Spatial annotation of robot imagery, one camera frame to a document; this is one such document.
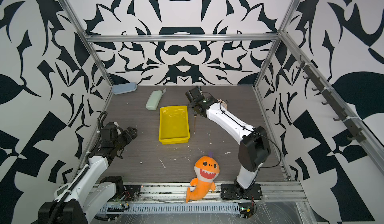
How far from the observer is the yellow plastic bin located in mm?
891

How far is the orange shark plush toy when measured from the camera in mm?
728

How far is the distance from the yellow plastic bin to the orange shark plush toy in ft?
0.59
